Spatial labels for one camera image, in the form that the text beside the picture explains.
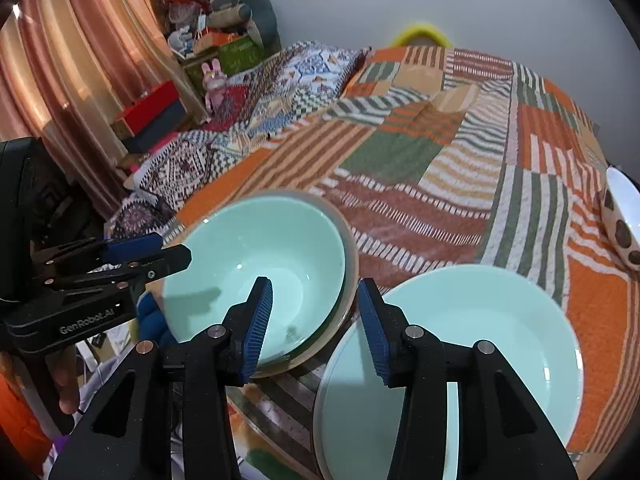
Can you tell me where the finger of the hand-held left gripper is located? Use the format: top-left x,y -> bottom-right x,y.
46,244 -> 193,292
49,233 -> 164,262

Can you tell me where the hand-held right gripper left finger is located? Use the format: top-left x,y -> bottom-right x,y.
47,276 -> 275,480

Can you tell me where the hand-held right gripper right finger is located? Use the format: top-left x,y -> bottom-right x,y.
357,277 -> 579,480

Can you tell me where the mint green bowl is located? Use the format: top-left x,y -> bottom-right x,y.
159,189 -> 361,381

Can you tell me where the white plate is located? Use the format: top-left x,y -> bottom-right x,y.
312,310 -> 362,480

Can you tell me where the green plate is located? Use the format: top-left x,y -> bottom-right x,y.
319,264 -> 586,480

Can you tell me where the person's left hand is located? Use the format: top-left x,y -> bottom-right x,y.
46,341 -> 84,417

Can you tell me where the orange clothing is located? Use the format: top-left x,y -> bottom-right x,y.
0,355 -> 57,467

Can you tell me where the dark blue box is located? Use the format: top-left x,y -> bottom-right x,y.
119,97 -> 197,155

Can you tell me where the red box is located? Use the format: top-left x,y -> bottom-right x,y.
121,80 -> 182,137

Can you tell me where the orange striped patchwork blanket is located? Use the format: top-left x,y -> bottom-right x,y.
172,44 -> 635,480

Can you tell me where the pink bunny toy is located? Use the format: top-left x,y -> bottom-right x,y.
200,58 -> 232,112

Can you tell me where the pink curtain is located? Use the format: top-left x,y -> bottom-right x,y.
0,0 -> 202,223

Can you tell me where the checkered patterned blanket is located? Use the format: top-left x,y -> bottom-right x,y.
106,39 -> 375,242

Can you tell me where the green box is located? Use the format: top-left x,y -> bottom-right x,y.
216,35 -> 267,75

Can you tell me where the grey plush toy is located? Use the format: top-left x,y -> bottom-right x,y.
206,0 -> 282,55

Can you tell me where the brown spotted white bowl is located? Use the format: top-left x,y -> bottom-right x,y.
599,165 -> 640,273

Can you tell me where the yellow round object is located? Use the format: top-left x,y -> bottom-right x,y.
389,21 -> 454,49

